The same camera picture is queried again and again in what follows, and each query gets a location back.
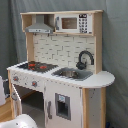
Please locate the black stovetop red burners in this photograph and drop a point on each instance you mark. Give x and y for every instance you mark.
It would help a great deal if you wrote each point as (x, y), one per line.
(37, 66)

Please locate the red left stove knob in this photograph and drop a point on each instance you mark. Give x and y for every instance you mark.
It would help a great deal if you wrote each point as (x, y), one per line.
(15, 78)

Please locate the white cabinet door dispenser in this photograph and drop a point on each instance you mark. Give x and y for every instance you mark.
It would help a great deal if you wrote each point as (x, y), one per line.
(63, 106)

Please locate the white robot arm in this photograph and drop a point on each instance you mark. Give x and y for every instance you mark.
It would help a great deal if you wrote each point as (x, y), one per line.
(22, 121)

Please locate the wooden toy kitchen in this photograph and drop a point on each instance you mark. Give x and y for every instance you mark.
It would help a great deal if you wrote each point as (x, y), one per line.
(62, 49)

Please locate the white toy microwave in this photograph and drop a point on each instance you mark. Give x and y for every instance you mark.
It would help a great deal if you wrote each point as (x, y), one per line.
(74, 23)

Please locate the white oven door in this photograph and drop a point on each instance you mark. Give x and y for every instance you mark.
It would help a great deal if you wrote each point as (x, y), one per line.
(17, 106)

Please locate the black toy faucet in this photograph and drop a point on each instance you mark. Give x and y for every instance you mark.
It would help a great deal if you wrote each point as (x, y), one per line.
(82, 64)

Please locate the red right stove knob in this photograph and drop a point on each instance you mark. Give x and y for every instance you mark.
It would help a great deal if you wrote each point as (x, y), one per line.
(34, 83)

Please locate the metal toy sink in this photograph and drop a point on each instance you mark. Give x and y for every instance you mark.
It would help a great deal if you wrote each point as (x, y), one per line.
(73, 74)

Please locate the grey range hood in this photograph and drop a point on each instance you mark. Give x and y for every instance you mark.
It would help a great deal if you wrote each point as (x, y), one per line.
(40, 25)

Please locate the red stove knob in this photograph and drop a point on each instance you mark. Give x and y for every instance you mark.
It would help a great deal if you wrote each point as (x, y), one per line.
(34, 83)
(15, 78)

